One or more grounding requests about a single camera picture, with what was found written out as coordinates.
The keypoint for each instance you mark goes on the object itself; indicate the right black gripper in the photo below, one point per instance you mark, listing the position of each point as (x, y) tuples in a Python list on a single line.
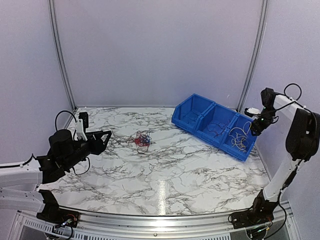
[(255, 127)]

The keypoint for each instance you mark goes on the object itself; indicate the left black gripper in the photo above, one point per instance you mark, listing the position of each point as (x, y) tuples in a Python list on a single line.
[(100, 147)]

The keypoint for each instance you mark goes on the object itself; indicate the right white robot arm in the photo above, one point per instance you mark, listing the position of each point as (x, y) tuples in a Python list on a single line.
[(302, 142)]

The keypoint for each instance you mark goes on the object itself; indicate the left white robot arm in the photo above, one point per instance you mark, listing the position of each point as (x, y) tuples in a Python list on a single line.
[(15, 181)]

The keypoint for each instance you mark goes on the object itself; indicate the blue three-compartment bin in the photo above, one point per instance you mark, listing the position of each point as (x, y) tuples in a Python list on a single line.
[(216, 125)]

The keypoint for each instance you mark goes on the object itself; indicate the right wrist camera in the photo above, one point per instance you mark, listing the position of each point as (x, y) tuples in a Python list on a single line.
[(252, 112)]

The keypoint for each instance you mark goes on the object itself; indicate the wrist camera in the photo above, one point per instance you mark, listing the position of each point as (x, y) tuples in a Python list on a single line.
[(252, 112), (81, 125)]

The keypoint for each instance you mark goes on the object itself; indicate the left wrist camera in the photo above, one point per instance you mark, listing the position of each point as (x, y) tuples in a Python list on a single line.
[(81, 125)]

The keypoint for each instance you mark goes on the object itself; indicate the aluminium front rail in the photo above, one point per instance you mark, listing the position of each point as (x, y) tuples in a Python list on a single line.
[(106, 226)]

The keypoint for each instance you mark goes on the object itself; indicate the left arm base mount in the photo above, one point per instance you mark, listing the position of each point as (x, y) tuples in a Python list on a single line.
[(53, 213)]

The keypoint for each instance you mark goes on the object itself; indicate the right aluminium frame post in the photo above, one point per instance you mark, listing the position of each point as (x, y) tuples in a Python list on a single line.
[(255, 54)]

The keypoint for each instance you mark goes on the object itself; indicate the aluminium frame post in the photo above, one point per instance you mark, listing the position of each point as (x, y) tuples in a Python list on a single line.
[(255, 54), (59, 53)]

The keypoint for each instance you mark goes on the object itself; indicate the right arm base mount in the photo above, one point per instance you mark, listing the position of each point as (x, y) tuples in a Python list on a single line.
[(247, 218)]

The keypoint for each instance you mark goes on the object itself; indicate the left aluminium frame post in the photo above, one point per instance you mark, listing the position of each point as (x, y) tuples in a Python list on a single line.
[(59, 53)]

